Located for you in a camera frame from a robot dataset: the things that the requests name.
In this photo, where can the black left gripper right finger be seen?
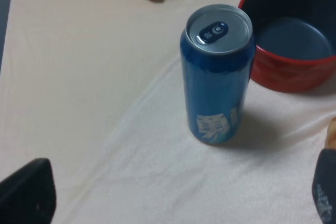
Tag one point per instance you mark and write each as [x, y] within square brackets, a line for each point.
[323, 186]

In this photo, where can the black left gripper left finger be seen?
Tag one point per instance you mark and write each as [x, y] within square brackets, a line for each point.
[29, 194]

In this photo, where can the blue beverage can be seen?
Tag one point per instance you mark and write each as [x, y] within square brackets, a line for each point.
[217, 49]

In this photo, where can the striped croissant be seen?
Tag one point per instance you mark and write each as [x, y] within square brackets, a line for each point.
[330, 142]

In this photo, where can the pink tablecloth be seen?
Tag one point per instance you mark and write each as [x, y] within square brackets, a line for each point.
[96, 86]

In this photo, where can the red pot with black handles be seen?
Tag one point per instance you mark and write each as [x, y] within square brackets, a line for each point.
[295, 43]

